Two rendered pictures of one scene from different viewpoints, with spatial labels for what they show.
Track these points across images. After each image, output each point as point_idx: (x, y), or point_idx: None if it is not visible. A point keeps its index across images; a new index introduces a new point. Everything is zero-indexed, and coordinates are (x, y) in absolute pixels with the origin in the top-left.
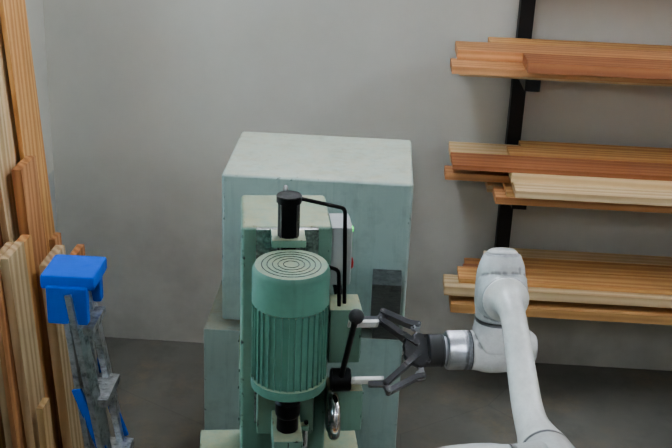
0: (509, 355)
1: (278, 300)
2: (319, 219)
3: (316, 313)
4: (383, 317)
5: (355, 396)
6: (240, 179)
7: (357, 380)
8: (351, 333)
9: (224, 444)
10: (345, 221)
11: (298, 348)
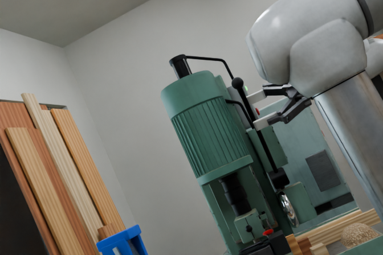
0: None
1: (178, 97)
2: None
3: (211, 98)
4: (265, 87)
5: (298, 189)
6: None
7: (257, 122)
8: (246, 106)
9: None
10: (227, 68)
11: (210, 128)
